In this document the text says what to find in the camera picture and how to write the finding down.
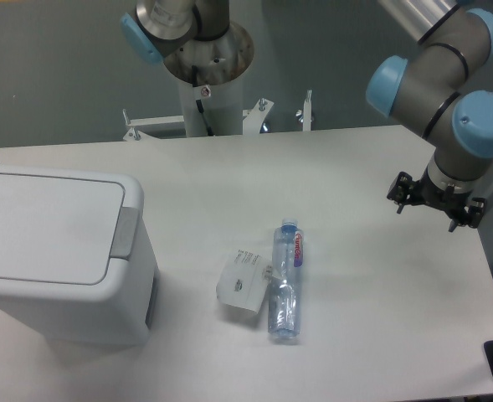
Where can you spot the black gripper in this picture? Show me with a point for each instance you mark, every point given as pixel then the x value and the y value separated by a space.
pixel 426 193

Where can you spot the second grey robot arm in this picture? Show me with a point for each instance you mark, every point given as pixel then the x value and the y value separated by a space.
pixel 156 29

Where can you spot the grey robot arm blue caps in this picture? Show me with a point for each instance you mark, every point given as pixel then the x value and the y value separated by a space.
pixel 424 96

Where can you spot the white plastic trash can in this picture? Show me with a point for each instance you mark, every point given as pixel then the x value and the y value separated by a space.
pixel 76 261

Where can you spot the clear plastic water bottle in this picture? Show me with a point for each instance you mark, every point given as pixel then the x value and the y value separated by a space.
pixel 286 281

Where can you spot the white crumpled paper bag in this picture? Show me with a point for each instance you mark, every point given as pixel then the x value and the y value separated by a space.
pixel 244 281

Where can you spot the white metal base frame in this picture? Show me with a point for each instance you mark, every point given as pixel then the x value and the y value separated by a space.
pixel 205 114

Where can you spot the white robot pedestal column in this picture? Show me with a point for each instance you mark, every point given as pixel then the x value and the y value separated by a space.
pixel 222 64

